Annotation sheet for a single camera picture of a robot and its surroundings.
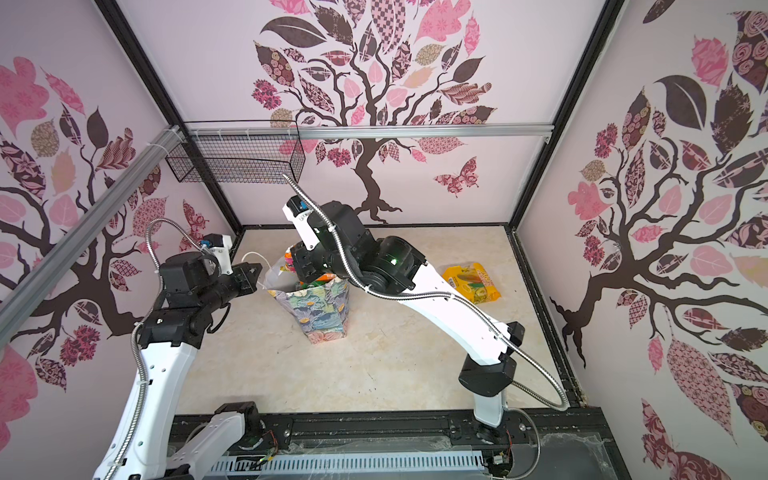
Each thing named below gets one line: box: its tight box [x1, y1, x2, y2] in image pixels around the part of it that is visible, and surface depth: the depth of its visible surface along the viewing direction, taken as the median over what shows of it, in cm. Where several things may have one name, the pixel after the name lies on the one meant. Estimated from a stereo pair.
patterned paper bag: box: [264, 264, 350, 344], surface depth 79 cm
